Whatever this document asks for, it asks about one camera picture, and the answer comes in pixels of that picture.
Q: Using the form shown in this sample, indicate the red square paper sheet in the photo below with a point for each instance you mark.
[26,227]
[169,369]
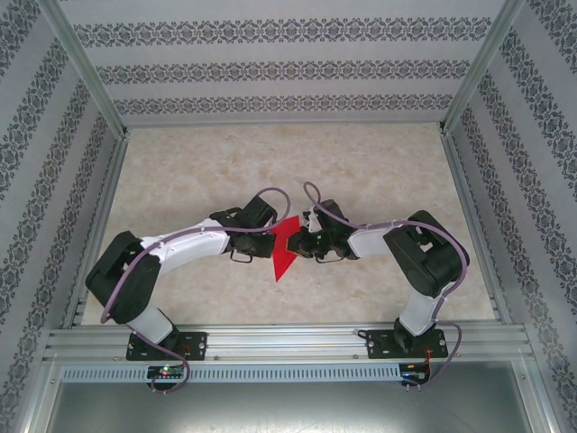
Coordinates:
[281,266]

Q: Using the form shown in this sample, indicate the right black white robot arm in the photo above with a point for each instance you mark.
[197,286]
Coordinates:
[369,239]

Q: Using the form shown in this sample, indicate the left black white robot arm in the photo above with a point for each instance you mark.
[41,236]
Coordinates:
[189,245]

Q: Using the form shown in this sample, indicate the grey metal sheet panel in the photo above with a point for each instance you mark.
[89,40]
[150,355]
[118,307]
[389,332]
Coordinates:
[288,406]

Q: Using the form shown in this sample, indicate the left small circuit board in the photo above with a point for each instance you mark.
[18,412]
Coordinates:
[164,371]

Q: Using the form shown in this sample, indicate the small circuit board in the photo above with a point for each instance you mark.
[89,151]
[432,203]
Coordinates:
[412,375]
[164,371]

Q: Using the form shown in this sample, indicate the right small circuit board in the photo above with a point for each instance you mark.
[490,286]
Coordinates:
[412,375]

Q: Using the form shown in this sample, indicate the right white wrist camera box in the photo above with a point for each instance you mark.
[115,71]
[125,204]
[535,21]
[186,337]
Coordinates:
[311,218]

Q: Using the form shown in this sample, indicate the aluminium mounting rail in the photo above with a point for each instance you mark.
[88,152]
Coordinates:
[288,343]

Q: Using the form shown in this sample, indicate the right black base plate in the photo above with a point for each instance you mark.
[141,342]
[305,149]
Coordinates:
[378,345]

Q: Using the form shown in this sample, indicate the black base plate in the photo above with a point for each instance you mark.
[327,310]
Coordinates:
[378,345]
[198,345]

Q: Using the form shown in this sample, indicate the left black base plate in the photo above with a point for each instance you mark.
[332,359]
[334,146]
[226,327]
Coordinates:
[198,345]

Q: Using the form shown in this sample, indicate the aluminium side rail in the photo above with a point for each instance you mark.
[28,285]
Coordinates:
[460,180]
[110,180]

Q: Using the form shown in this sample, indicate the aluminium frame post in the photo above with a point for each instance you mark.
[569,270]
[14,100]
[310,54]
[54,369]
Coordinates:
[474,72]
[88,72]

